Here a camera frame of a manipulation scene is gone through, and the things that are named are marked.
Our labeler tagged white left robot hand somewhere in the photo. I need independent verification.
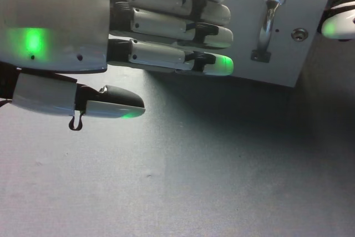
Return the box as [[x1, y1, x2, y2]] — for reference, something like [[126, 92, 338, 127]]
[[0, 0, 235, 132]]

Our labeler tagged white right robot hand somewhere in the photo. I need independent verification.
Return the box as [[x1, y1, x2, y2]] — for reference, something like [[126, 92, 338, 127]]
[[317, 1, 355, 42]]

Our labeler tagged round silver keyhole lock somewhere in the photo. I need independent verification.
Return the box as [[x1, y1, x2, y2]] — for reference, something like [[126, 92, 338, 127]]
[[290, 27, 309, 42]]

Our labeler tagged grey table cloth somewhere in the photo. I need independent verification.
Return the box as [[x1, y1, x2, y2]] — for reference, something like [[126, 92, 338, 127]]
[[0, 63, 355, 237]]

